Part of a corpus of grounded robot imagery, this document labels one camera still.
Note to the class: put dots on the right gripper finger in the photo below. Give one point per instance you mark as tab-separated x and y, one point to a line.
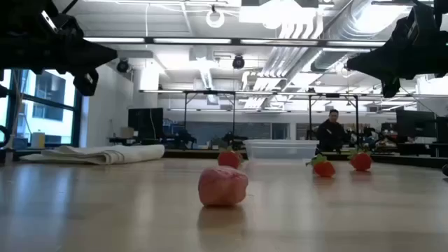
376	55
376	69

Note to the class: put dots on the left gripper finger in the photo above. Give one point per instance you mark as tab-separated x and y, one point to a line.
94	49
94	63

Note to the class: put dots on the red toy strawberry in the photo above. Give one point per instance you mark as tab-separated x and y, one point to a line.
323	169
229	159
361	161

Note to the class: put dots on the clear plastic tupperware container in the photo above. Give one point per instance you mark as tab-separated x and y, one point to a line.
280	150

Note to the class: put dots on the pink toy raspberry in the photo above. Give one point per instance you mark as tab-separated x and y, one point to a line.
222	185

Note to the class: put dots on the background black robot arm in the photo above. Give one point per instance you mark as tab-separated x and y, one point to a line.
182	138
232	140

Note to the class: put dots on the black ceiling spotlight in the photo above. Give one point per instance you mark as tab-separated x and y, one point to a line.
122	66
238	62

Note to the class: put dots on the black monitor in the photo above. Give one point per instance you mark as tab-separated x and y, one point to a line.
442	129
145	122
414	124

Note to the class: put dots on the cardboard box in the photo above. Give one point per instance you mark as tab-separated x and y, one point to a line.
127	133

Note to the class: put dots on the person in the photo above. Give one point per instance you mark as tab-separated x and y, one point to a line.
330	134

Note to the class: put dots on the white folded towel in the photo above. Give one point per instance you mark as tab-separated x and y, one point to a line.
105	154

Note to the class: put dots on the white cylinder container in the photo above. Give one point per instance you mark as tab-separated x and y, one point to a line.
38	140

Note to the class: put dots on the blue bin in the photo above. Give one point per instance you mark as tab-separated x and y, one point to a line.
20	144

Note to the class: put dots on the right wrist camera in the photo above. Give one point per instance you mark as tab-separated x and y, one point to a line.
412	29

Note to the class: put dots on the silver ventilation duct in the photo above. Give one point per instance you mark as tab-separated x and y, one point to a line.
350	31

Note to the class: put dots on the black metal station frame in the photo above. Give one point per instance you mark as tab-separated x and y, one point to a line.
185	112
357	115

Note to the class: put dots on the window with black frame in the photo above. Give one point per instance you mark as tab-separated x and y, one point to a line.
77	122

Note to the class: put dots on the black aluminium table frame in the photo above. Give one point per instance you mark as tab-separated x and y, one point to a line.
196	154

